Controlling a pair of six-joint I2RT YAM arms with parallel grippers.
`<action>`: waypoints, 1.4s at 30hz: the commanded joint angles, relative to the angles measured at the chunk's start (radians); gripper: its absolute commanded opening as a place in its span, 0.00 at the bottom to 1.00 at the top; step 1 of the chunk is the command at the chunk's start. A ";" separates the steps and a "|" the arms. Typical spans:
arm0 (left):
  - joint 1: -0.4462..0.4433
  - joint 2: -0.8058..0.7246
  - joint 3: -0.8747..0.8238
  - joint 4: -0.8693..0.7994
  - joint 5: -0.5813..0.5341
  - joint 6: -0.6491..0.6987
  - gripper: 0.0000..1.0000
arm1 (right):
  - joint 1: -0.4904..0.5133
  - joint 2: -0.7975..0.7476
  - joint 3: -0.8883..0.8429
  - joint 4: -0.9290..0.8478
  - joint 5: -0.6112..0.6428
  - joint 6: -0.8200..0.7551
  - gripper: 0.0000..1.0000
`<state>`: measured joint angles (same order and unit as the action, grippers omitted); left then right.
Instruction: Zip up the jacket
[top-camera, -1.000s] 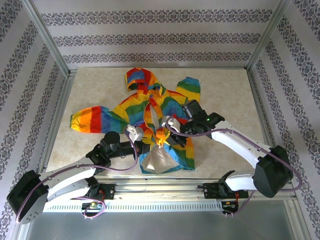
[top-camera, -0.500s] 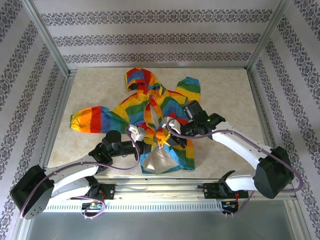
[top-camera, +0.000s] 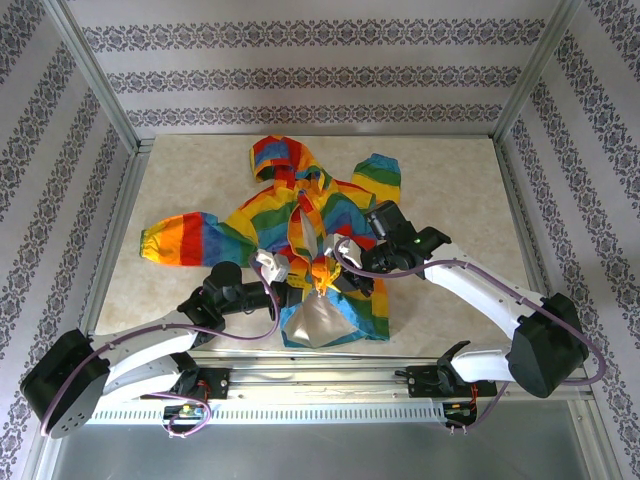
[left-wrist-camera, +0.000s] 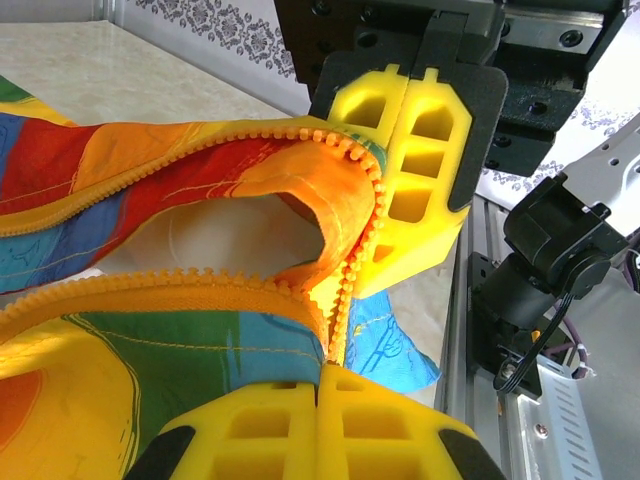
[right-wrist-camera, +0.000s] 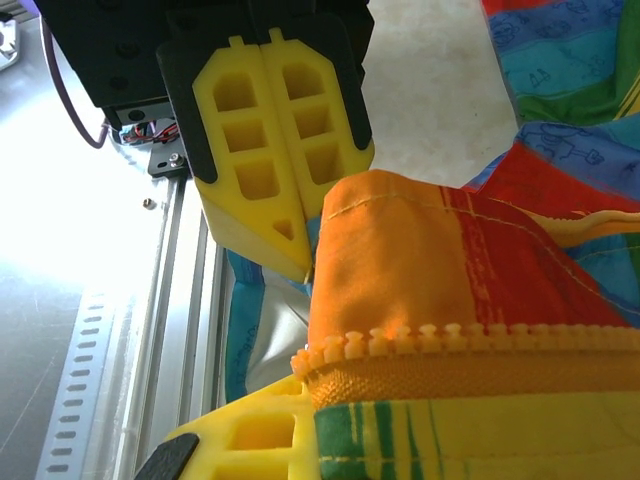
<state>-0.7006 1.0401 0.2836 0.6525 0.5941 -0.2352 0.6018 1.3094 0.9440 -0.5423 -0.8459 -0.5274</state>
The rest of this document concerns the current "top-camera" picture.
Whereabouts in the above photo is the aluminium rear rail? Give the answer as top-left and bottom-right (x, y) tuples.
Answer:
(139, 131), (496, 141)

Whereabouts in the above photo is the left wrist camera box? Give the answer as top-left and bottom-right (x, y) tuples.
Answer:
(254, 249), (291, 285)

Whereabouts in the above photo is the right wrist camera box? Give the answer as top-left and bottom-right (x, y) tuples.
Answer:
(322, 234), (364, 269)

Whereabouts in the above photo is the aluminium mounting rail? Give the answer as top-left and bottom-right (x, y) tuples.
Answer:
(47, 349), (594, 402)

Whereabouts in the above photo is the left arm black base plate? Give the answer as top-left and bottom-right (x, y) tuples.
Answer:
(169, 367), (231, 400)

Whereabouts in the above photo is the aluminium side rail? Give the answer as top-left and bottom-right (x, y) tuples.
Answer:
(492, 137), (576, 321)
(74, 144), (151, 351)

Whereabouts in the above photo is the rainbow striped jacket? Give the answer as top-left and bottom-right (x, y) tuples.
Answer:
(139, 134), (404, 350)

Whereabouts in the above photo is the slotted white cable duct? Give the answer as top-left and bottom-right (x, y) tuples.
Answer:
(89, 403), (446, 426)

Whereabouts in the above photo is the aluminium frame post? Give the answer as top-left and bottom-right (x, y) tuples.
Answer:
(492, 0), (586, 141)
(42, 0), (144, 156)

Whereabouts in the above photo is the grey metal sheet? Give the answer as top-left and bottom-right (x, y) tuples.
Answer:
(49, 422), (591, 480)

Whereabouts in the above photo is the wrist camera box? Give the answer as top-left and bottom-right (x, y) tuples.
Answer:
(254, 249), (291, 285)
(322, 234), (364, 269)

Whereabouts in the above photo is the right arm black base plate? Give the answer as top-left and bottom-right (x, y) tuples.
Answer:
(407, 364), (499, 399)

